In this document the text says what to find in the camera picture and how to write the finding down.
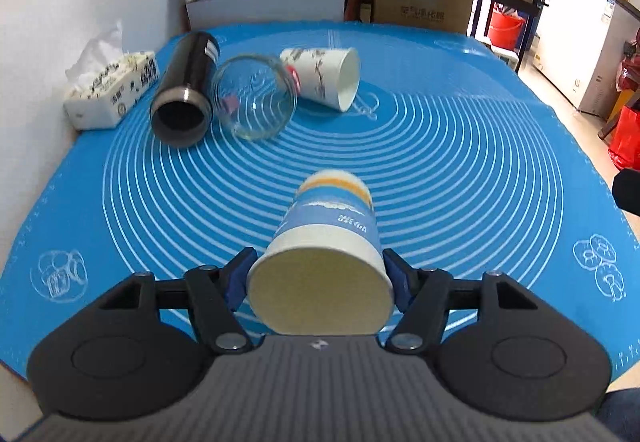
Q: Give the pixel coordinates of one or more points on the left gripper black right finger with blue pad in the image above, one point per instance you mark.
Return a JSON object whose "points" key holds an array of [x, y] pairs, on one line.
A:
{"points": [[422, 297]]}

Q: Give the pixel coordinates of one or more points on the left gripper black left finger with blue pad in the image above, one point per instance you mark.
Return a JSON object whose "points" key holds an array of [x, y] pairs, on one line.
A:
{"points": [[215, 294]]}

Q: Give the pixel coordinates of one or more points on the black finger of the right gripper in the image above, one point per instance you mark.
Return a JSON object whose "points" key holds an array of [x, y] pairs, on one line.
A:
{"points": [[626, 191]]}

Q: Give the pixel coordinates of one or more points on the blue and white paper cup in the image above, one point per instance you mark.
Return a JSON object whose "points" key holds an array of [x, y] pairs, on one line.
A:
{"points": [[323, 272]]}

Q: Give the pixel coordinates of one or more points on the clear glass cup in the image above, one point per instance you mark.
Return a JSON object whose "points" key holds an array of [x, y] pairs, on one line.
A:
{"points": [[255, 96]]}

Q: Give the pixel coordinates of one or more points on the white patterned paper cup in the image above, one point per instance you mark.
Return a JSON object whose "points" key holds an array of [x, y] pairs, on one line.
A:
{"points": [[329, 77]]}

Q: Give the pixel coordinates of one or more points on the white chest freezer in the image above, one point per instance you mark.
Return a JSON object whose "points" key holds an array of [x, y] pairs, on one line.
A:
{"points": [[581, 43]]}

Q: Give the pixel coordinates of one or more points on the blue silicone baking mat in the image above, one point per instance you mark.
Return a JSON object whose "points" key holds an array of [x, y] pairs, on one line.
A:
{"points": [[468, 170]]}

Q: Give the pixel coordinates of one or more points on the black thermos bottle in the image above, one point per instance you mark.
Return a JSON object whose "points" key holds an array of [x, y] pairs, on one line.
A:
{"points": [[182, 109]]}

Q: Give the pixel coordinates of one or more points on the red plastic bucket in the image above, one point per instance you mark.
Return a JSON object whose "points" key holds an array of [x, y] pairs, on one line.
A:
{"points": [[504, 29]]}

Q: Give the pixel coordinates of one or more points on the white tissue pack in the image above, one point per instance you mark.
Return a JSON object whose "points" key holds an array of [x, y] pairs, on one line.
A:
{"points": [[106, 82]]}

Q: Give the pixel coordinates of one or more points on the white cardboard box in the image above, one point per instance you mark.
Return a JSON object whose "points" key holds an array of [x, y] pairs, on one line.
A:
{"points": [[203, 14]]}

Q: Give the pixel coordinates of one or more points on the black metal chair frame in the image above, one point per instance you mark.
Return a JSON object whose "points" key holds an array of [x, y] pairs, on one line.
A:
{"points": [[531, 8]]}

